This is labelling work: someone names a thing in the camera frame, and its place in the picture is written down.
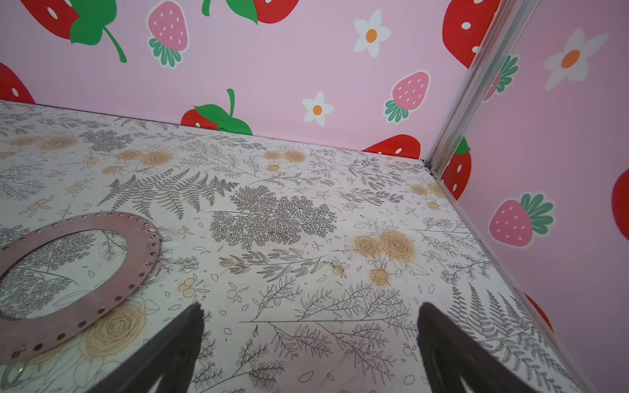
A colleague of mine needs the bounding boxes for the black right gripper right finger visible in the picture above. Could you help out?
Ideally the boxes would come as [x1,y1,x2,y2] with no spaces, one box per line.
[417,302,533,392]

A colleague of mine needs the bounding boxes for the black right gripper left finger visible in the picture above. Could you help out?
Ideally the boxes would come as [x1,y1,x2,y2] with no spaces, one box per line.
[90,303,205,393]

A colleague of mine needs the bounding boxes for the large perforated metal keyring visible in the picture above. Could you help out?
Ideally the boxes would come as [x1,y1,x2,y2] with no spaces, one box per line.
[1,211,162,365]

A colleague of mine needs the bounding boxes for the aluminium corner post right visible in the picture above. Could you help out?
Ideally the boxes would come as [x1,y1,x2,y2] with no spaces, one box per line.
[424,1,538,178]

